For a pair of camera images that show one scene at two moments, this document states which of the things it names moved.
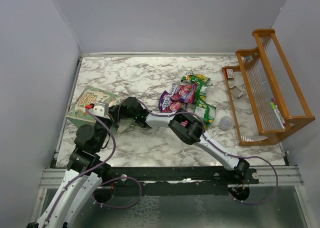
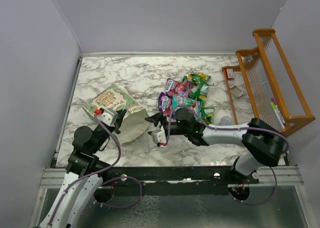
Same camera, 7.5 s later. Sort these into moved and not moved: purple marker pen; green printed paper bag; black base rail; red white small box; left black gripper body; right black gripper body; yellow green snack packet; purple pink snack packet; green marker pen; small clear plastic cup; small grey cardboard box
Moved: right black gripper body; green printed paper bag; purple pink snack packet
Not moved: black base rail; green marker pen; purple marker pen; red white small box; small grey cardboard box; small clear plastic cup; left black gripper body; yellow green snack packet
